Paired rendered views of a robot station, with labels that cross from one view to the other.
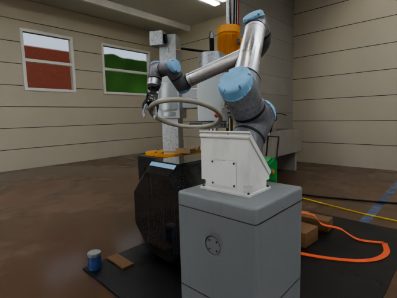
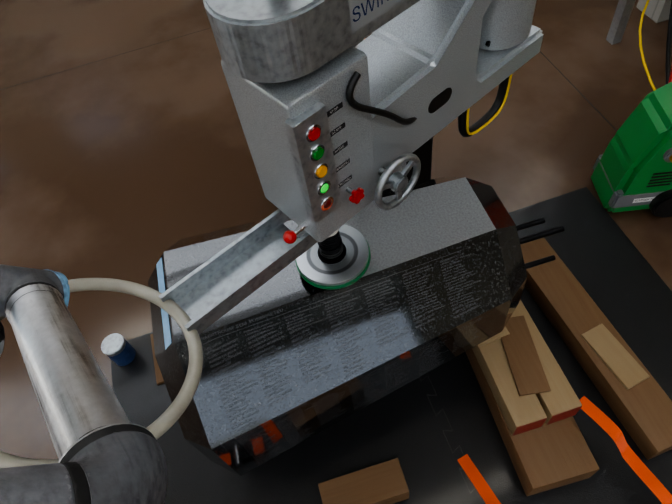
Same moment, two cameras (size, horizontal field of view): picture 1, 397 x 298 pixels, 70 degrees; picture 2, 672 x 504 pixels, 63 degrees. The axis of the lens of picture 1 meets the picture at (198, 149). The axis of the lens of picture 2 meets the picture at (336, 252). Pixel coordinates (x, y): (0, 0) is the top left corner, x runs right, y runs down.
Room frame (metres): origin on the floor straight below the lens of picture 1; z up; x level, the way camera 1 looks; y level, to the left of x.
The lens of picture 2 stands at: (1.77, -0.70, 2.17)
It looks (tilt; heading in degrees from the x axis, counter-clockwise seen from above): 55 degrees down; 38
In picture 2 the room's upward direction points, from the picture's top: 11 degrees counter-clockwise
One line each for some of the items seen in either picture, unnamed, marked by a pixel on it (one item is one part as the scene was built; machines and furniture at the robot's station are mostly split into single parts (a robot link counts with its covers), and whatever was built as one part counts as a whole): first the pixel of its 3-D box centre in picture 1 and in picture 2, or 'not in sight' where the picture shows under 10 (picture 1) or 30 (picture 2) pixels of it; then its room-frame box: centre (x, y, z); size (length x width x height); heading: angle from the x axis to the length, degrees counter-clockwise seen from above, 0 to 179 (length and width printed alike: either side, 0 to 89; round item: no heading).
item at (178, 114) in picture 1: (172, 100); not in sight; (3.25, 0.29, 1.36); 0.35 x 0.35 x 0.41
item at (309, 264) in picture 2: not in sight; (332, 253); (2.49, -0.13, 0.87); 0.21 x 0.21 x 0.01
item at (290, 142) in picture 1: (273, 151); not in sight; (5.62, -1.50, 0.43); 1.30 x 0.62 x 0.86; 137
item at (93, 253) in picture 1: (94, 259); (118, 349); (2.09, 0.83, 0.08); 0.10 x 0.10 x 0.13
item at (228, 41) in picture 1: (230, 46); not in sight; (3.11, -0.36, 1.90); 0.31 x 0.28 x 0.40; 71
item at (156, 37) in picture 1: (158, 39); not in sight; (3.15, 0.40, 2.00); 0.20 x 0.18 x 0.15; 46
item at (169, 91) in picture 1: (188, 99); not in sight; (3.21, 0.09, 1.36); 0.74 x 0.34 x 0.25; 78
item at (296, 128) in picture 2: (223, 91); (316, 167); (2.39, -0.22, 1.37); 0.08 x 0.03 x 0.28; 161
